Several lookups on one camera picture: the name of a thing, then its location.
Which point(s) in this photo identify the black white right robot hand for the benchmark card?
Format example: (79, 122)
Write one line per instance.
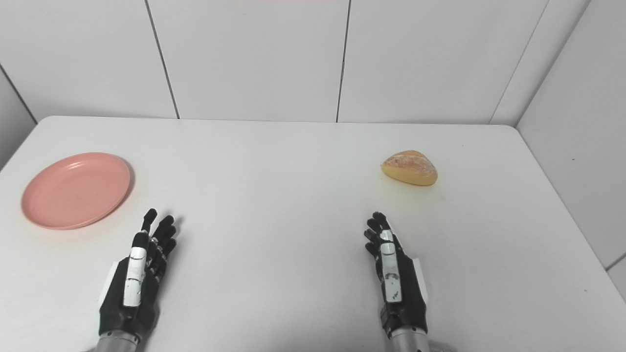
(411, 298)

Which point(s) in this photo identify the golden bread roll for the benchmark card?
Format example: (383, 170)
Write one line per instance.
(410, 168)

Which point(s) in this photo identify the pink round plate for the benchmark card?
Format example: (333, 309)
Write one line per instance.
(76, 190)

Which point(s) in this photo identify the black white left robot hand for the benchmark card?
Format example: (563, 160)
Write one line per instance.
(117, 303)

